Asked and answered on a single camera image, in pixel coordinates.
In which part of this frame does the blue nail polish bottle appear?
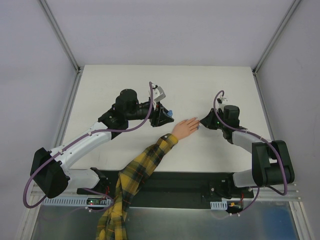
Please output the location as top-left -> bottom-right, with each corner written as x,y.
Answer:
167,110 -> 173,117

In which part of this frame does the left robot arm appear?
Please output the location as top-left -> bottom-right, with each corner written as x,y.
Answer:
30,85 -> 174,199

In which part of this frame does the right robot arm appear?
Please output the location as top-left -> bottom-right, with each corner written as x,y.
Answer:
200,105 -> 295,198

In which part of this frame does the mannequin hand with nails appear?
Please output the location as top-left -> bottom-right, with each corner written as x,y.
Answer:
171,117 -> 200,141

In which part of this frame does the yellow plaid shirt sleeve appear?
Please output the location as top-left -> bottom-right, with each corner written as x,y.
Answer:
95,133 -> 178,240

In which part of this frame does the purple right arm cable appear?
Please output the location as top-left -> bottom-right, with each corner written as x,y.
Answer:
213,90 -> 288,216

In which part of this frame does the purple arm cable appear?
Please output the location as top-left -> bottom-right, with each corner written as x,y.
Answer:
213,90 -> 288,216
23,81 -> 155,209

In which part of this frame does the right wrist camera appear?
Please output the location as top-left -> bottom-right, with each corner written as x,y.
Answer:
216,96 -> 229,108

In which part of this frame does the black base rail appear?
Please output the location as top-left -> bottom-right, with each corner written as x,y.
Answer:
74,169 -> 253,208

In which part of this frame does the right white cable duct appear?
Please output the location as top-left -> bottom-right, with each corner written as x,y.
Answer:
209,200 -> 243,211

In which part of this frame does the white cable duct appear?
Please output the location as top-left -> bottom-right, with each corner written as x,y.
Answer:
42,196 -> 113,208
209,200 -> 243,211

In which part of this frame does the left aluminium frame post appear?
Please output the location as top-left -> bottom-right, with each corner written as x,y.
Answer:
37,0 -> 85,76

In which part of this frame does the aluminium frame post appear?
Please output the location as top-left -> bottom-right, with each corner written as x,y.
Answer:
252,0 -> 303,76
37,0 -> 85,76

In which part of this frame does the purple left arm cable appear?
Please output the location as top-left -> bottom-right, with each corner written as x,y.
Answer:
23,81 -> 155,209

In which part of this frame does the left white cable duct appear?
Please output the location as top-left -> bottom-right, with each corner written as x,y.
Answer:
42,196 -> 113,208

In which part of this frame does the right aluminium frame post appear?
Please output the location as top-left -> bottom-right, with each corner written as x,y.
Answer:
252,0 -> 303,76

